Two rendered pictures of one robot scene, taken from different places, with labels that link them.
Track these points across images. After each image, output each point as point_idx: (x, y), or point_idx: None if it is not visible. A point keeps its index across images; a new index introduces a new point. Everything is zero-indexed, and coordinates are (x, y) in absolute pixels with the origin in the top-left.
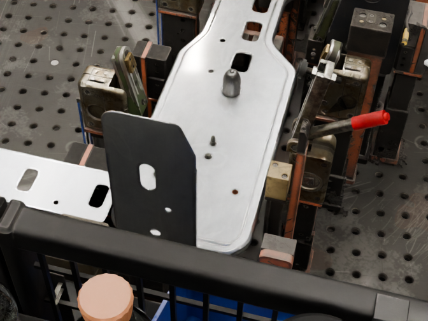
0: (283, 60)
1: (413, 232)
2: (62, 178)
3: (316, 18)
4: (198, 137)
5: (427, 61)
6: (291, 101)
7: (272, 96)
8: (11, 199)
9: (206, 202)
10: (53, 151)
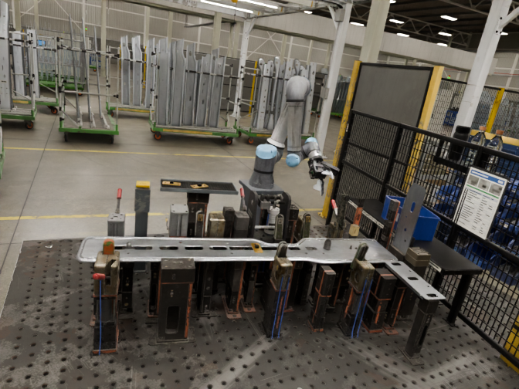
0: (301, 240)
1: None
2: (401, 272)
3: (192, 296)
4: (352, 251)
5: (333, 177)
6: (253, 295)
7: (319, 241)
8: (422, 279)
9: (370, 246)
10: (350, 361)
